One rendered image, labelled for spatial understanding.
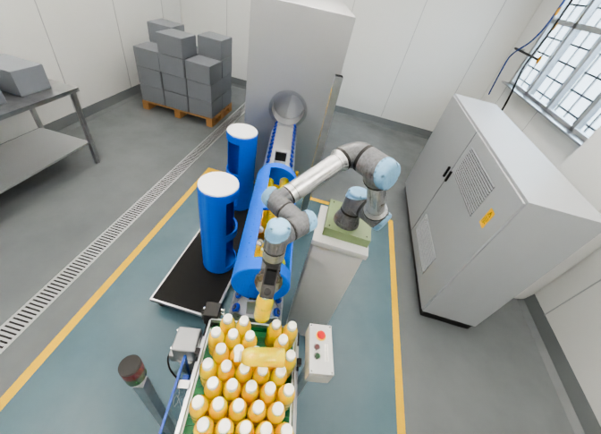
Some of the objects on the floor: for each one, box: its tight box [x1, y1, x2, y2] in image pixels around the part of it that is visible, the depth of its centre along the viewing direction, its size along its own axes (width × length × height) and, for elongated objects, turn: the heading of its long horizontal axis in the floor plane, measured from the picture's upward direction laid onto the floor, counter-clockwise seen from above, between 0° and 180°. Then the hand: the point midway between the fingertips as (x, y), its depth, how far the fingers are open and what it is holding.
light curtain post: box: [301, 74, 343, 211], centre depth 259 cm, size 6×6×170 cm
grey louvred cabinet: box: [404, 94, 601, 329], centre depth 296 cm, size 54×215×145 cm, turn 156°
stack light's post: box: [132, 376, 166, 427], centre depth 132 cm, size 4×4×110 cm
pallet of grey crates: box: [132, 19, 233, 127], centre depth 445 cm, size 120×80×119 cm
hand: (266, 293), depth 104 cm, fingers closed on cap, 4 cm apart
